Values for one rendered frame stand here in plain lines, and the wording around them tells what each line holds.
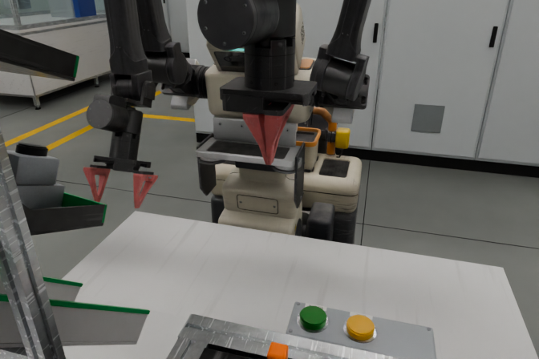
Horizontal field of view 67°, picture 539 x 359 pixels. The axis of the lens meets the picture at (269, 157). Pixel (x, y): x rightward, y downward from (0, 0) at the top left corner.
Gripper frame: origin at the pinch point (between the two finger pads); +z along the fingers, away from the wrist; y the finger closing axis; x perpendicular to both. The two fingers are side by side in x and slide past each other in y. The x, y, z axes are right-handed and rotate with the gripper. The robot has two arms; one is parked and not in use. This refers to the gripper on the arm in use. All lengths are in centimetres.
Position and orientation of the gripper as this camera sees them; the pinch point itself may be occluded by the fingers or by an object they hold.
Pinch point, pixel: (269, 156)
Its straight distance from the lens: 50.8
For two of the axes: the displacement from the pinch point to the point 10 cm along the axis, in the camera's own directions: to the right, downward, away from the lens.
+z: 0.0, 9.2, 3.9
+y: 9.6, 1.1, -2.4
